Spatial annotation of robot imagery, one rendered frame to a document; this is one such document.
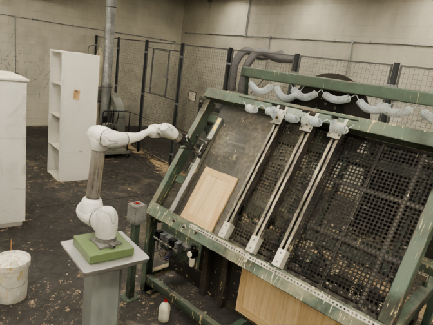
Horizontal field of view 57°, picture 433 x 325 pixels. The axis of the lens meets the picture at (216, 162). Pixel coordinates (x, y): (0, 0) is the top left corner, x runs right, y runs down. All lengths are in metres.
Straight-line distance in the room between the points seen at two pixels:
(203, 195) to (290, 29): 6.47
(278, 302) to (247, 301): 0.30
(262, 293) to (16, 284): 2.06
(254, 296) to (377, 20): 5.98
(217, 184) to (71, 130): 3.82
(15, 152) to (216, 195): 2.61
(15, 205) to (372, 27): 6.52
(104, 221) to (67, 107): 3.89
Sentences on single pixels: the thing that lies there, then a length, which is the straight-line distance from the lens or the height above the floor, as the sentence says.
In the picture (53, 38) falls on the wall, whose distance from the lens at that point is 11.08.
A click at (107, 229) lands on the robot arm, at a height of 0.95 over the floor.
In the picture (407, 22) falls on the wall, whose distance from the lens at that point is 7.83.
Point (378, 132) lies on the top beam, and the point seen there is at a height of 1.90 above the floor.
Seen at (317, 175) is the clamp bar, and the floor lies 1.52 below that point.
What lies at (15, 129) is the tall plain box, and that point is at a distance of 4.98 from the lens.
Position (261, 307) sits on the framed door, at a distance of 3.32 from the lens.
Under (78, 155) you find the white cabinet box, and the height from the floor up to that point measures 0.44.
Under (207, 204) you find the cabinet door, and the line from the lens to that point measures 3.34.
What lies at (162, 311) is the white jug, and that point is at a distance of 3.63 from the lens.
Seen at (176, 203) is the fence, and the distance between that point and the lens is 3.50.
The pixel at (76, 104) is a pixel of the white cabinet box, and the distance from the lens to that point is 6.68.
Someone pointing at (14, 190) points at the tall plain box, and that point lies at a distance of 5.17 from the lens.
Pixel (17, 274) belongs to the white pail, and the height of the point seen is 0.28.
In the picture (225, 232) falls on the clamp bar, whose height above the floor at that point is 0.96.
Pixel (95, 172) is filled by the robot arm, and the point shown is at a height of 1.32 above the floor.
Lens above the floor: 2.22
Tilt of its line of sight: 14 degrees down
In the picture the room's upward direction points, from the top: 8 degrees clockwise
